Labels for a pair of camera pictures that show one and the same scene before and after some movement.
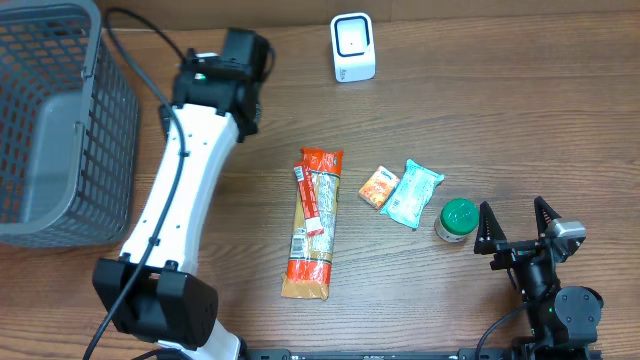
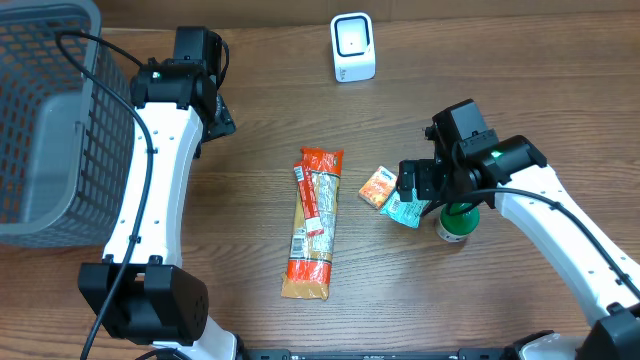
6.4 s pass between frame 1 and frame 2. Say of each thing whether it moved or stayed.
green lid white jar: stayed
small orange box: stayed
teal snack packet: stayed
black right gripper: moved
